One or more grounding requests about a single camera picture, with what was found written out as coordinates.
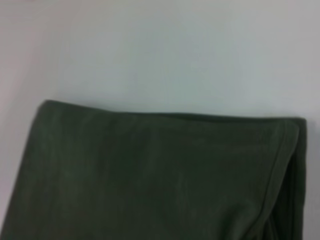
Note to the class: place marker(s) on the dark green t-shirt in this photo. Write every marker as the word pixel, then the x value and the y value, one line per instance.
pixel 150 175

